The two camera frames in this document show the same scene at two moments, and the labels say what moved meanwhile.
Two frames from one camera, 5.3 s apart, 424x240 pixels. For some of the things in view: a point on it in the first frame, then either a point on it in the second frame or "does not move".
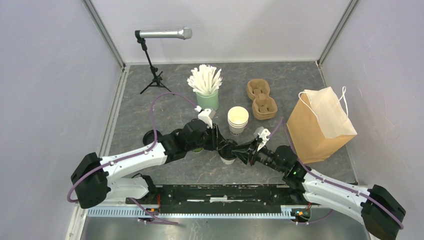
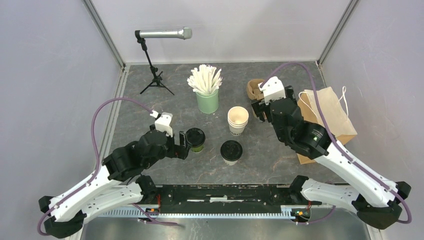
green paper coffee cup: [198, 150] does not move
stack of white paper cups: [237, 118] does not move
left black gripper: [216, 138] -> [178, 150]
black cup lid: [225, 152] does not move
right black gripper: [247, 149] -> [259, 107]
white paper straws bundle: [204, 81] does not move
